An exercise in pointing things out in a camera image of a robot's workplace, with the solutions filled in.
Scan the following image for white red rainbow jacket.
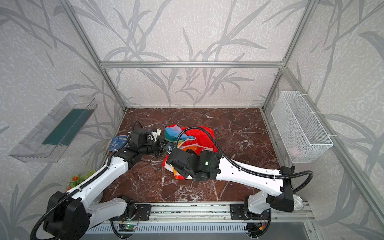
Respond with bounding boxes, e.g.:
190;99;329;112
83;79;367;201
162;125;219;180

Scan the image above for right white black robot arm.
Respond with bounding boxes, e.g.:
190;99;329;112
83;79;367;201
163;125;314;215

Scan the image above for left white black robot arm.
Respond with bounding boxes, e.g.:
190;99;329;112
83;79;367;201
30;127;165;240

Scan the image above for blue dotted work glove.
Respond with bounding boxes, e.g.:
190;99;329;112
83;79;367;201
108;135;129;152

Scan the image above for potted artificial flower plant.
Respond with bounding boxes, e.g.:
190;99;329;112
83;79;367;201
66;170;96;191

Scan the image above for pink object in basket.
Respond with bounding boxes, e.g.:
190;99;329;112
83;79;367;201
288;147;302;160

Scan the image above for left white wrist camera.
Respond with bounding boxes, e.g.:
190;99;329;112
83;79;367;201
148;129;162;142

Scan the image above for aluminium front rail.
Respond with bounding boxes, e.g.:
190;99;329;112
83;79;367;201
88;202;315;228

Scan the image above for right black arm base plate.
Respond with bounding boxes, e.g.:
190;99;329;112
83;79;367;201
230;204;272;221

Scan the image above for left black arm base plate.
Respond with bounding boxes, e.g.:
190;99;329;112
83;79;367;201
120;204;152;221

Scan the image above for aluminium cage frame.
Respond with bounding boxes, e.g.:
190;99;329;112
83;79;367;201
59;1;384;224

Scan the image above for clear plastic wall shelf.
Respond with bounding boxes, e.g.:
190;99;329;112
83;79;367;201
10;94;98;163

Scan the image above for white wire mesh basket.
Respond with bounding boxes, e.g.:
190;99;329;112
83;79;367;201
272;91;334;164

